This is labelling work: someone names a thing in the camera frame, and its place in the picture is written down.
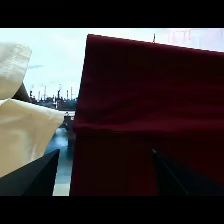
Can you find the cream garment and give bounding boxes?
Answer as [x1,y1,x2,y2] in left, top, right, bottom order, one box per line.
[0,41,66,179]

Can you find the maroon shirt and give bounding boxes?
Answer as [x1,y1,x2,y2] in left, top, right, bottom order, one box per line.
[69,33,224,197]

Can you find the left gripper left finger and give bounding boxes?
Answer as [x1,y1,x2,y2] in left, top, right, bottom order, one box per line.
[0,148,61,197]

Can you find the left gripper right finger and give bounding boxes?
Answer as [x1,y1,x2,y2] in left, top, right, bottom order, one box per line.
[151,148,224,197]

